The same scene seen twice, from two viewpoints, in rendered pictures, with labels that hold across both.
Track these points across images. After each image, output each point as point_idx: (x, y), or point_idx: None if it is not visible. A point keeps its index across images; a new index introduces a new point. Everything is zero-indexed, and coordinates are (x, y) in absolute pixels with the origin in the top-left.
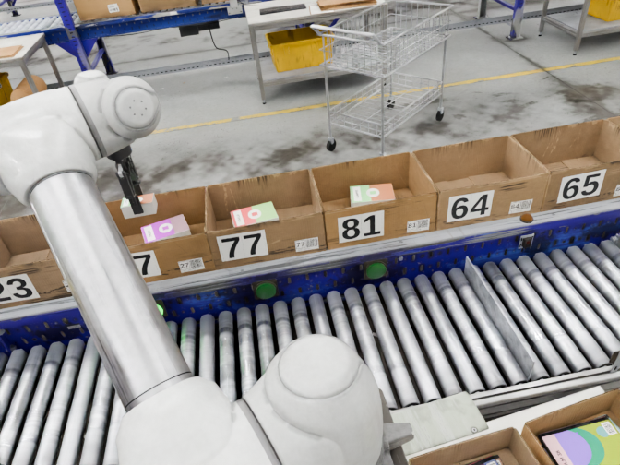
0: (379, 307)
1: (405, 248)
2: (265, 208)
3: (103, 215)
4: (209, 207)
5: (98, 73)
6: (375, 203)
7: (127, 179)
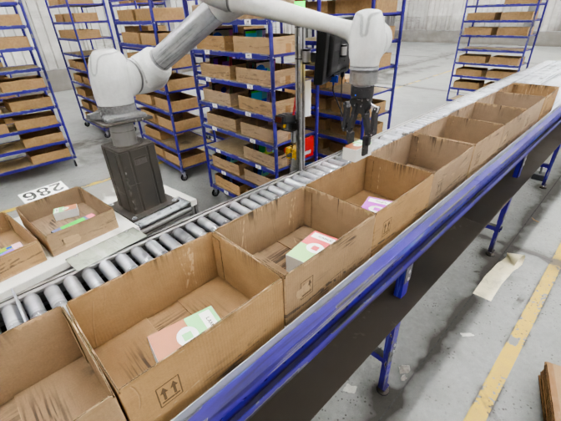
0: None
1: None
2: (310, 256)
3: (192, 14)
4: (356, 221)
5: (361, 11)
6: (156, 257)
7: (345, 112)
